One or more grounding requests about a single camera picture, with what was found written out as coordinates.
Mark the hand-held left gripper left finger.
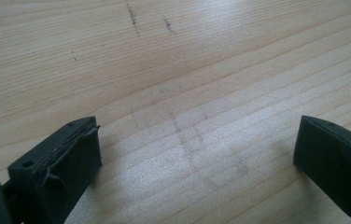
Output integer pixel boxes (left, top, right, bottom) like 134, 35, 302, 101
2, 116, 103, 224

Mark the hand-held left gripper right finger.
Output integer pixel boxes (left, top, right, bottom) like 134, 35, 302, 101
293, 115, 351, 224

